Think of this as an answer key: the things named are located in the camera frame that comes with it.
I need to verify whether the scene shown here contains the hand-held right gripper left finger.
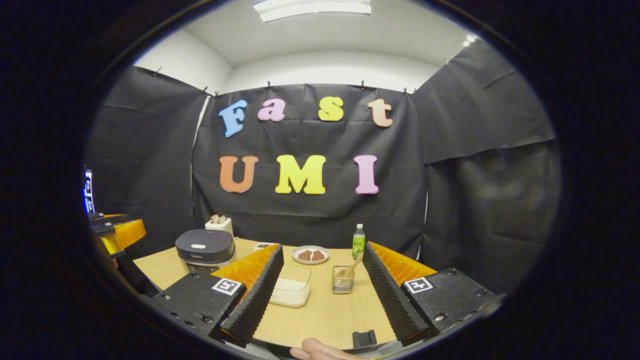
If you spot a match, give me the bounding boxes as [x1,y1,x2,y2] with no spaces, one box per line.
[150,243,285,347]

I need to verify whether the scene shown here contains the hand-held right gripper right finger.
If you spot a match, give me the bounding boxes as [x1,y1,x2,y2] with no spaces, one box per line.
[362,241,503,346]

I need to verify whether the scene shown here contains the clear box of rice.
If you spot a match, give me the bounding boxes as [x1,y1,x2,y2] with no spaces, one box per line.
[270,265,312,308]

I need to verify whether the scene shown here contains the clear chopstick holder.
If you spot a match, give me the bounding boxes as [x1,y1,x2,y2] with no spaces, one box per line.
[332,265,356,294]

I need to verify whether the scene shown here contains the dark grey rice cooker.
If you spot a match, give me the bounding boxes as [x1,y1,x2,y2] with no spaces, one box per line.
[175,229,237,275]

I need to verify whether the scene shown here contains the computer monitor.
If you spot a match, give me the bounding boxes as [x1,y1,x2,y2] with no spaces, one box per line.
[84,170,95,213]

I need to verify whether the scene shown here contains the green drink bottle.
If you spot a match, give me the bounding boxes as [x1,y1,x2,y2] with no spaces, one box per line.
[352,223,366,260]

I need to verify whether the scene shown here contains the white round plate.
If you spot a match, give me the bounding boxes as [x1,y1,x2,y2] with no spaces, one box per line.
[292,245,331,265]

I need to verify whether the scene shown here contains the white toaster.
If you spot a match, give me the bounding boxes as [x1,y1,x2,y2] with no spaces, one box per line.
[205,215,234,238]

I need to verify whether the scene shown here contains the black backdrop cloth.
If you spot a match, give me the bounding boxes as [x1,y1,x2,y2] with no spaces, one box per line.
[85,40,563,296]

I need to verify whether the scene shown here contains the large ceiling light panel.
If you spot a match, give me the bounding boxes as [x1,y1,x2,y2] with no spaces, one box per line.
[252,0,372,23]

